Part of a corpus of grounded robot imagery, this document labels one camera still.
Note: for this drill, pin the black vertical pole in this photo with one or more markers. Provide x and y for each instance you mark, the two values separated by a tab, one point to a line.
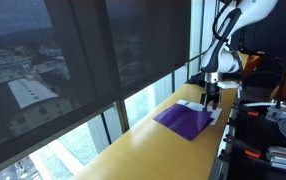
243	38

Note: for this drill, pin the black cloth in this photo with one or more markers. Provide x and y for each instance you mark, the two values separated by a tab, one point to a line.
194	80

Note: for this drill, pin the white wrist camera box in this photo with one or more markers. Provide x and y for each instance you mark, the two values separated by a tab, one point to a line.
229	85

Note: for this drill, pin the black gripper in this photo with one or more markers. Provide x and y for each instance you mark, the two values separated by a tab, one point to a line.
211	90

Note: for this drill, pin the white paper sheet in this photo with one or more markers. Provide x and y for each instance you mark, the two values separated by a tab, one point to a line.
194	105

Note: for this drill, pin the purple file holder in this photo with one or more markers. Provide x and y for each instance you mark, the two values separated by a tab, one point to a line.
183	121

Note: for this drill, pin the grey mesh window blind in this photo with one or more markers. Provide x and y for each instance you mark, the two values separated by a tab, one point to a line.
33	66
149	36

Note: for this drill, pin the long silver extrusion bar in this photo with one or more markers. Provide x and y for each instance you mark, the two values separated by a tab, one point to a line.
259	104

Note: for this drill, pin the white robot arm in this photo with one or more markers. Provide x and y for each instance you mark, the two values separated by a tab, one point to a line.
223	61

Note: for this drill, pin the silver corner bracket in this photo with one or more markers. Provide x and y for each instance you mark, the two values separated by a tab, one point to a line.
273	114

